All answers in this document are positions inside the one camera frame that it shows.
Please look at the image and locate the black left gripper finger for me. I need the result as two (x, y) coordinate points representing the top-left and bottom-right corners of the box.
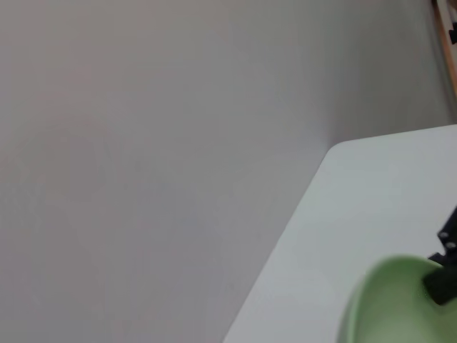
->
(428, 206), (457, 267)
(423, 266), (457, 307)

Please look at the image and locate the light green plate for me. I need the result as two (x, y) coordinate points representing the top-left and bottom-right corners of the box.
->
(337, 254), (457, 343)

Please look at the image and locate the wooden frame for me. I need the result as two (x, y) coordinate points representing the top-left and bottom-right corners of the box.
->
(430, 0), (457, 94)

